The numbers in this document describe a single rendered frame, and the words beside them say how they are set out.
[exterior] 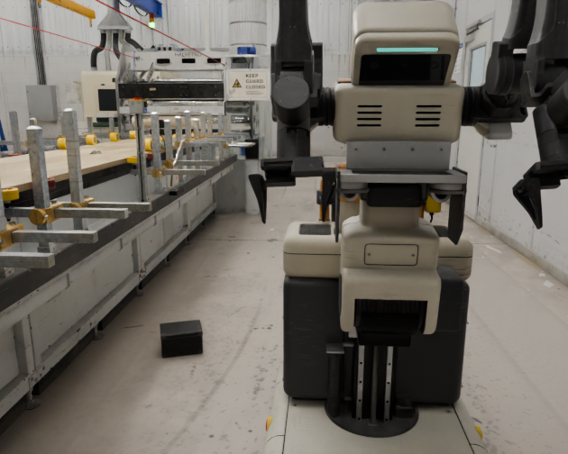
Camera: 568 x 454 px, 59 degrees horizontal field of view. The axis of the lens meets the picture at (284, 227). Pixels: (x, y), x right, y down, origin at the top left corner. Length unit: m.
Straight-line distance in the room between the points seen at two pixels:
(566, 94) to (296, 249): 0.84
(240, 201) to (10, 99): 8.99
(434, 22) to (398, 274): 0.53
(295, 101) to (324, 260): 0.74
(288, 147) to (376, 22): 0.38
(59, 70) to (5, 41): 1.40
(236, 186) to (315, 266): 4.48
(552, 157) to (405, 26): 0.39
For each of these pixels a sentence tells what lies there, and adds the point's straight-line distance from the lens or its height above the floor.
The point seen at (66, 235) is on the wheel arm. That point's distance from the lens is 1.57.
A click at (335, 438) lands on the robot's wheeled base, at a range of 1.52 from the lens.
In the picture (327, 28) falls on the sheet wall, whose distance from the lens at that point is 12.09.
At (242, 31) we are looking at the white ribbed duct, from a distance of 9.83.
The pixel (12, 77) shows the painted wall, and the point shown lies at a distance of 13.94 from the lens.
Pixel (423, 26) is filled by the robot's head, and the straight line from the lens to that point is 1.10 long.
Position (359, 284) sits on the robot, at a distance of 1.16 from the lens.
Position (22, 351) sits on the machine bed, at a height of 0.26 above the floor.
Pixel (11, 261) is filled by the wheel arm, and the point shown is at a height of 0.81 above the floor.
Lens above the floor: 1.17
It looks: 13 degrees down
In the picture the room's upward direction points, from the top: straight up
